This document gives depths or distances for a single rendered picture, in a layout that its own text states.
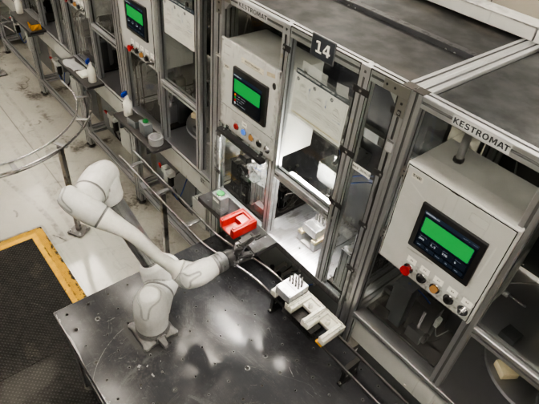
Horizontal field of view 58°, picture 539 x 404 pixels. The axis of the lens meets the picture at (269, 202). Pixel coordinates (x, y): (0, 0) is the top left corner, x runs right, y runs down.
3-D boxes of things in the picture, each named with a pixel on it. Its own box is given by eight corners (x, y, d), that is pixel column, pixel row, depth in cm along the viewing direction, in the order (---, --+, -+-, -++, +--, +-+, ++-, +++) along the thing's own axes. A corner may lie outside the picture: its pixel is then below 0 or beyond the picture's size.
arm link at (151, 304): (129, 334, 228) (124, 305, 214) (143, 303, 242) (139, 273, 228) (164, 340, 227) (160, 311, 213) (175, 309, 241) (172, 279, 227)
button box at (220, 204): (211, 208, 273) (211, 191, 265) (223, 203, 277) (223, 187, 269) (219, 216, 268) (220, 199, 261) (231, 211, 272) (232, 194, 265)
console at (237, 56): (215, 123, 254) (216, 36, 224) (258, 108, 269) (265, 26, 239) (266, 163, 231) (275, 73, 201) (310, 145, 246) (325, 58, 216)
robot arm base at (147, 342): (149, 359, 225) (148, 352, 222) (127, 326, 238) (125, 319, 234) (184, 339, 235) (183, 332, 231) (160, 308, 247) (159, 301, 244)
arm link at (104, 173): (151, 305, 242) (164, 272, 259) (180, 302, 237) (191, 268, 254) (62, 185, 198) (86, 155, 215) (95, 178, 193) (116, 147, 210)
